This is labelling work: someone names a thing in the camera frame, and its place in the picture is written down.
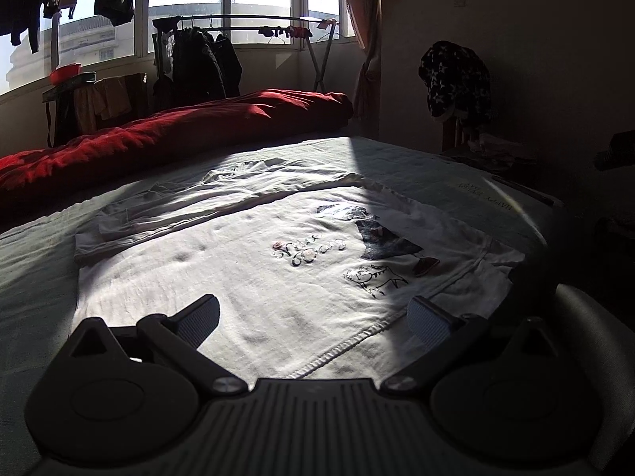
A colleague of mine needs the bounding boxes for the grey curved object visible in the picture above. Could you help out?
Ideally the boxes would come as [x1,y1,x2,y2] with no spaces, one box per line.
[506,258,635,476]

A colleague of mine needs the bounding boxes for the orange curtain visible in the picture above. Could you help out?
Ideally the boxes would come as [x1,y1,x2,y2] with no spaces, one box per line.
[339,0,383,125]

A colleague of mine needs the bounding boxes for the dark star-patterned garment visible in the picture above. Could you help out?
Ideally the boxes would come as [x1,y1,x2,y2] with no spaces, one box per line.
[418,40,494,120]

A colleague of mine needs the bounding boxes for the yellow sheet label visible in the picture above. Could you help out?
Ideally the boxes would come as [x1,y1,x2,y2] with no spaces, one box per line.
[444,171,507,196]

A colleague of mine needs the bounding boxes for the metal drying rack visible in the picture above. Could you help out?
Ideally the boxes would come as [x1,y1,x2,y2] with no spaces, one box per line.
[151,15,338,95]

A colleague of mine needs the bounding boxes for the red basin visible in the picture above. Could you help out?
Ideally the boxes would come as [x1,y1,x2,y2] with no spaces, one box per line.
[48,62,84,86]

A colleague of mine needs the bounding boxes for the white printed t-shirt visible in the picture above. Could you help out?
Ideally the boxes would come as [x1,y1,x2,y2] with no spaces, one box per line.
[73,157,527,380]

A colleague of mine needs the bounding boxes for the red duvet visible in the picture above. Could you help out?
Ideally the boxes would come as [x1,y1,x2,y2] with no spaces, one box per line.
[0,88,354,219]

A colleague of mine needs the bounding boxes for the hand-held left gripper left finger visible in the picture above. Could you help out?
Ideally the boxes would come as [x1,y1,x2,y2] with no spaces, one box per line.
[63,294,248,398]

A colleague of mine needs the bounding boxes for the crumpled light clothes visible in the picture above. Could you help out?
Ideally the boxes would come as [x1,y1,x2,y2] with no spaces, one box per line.
[449,136,537,172]

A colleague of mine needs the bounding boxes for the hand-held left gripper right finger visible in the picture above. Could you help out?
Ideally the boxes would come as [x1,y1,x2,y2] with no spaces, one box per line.
[378,296,570,393]

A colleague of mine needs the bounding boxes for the row of small socks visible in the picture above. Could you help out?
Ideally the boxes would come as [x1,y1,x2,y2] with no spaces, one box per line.
[258,24,313,41]

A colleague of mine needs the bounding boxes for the dark side table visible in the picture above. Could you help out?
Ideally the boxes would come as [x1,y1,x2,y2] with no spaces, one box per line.
[42,72,150,147]

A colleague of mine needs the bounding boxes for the bed frame rail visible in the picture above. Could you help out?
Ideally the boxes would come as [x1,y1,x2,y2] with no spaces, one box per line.
[489,173,564,209]

